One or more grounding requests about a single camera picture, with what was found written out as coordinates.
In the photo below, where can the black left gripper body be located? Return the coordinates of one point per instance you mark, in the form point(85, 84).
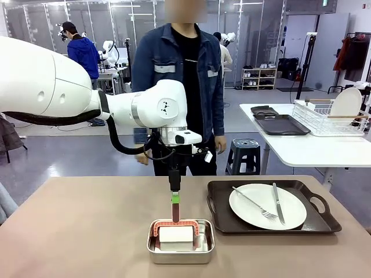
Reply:
point(174, 173)

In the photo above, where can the dark brown serving tray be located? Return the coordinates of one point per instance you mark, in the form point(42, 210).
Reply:
point(220, 214)
point(281, 126)

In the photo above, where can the silver table knife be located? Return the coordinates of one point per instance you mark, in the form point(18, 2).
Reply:
point(277, 199)

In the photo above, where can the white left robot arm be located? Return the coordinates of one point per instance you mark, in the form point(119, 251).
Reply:
point(29, 81)

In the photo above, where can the denim sleeved left forearm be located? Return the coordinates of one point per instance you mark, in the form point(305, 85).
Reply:
point(218, 121)

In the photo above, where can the denim sleeved right forearm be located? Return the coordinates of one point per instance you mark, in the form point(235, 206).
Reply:
point(140, 136)

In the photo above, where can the black floor mat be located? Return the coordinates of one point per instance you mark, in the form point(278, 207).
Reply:
point(294, 89)

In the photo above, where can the person's right hand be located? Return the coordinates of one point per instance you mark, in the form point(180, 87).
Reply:
point(142, 160)

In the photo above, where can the person's left hand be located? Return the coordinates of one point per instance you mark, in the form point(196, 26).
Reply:
point(221, 144)

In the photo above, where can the rectangular steel container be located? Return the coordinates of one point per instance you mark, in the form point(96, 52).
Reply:
point(179, 256)

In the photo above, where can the dark grey plastic stool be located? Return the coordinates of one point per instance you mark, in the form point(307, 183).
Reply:
point(243, 153)

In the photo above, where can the person in denim jacket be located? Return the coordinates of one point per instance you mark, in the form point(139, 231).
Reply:
point(203, 95)

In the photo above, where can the person in beige top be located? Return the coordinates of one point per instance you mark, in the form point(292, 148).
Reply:
point(226, 58)

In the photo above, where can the wooden shoe rack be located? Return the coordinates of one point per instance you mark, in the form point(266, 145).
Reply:
point(259, 78)

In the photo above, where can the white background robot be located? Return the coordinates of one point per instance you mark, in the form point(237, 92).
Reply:
point(111, 55)
point(230, 37)

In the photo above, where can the white side table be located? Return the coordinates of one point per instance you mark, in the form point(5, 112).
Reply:
point(319, 150)

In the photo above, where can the man in blue hoodie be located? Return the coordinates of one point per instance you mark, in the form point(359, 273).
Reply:
point(84, 55)

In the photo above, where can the pile of black bags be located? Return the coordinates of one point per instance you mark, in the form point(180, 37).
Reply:
point(288, 68)

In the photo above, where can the black tripod stand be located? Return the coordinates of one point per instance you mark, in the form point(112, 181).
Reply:
point(304, 72)

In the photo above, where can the orange hanging jacket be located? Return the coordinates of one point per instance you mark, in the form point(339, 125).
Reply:
point(342, 55)

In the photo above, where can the dark maroon hanging coat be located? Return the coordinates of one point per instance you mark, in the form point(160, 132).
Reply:
point(358, 58)

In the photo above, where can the black clothes rack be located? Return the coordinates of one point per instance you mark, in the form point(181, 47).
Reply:
point(347, 34)

